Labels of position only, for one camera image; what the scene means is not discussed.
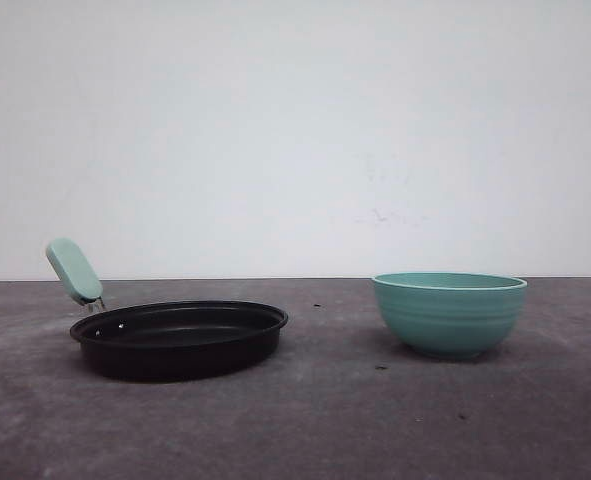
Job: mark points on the teal ribbed ceramic bowl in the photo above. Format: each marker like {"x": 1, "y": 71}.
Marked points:
{"x": 449, "y": 315}

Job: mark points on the black frying pan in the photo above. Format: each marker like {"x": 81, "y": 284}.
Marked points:
{"x": 179, "y": 340}

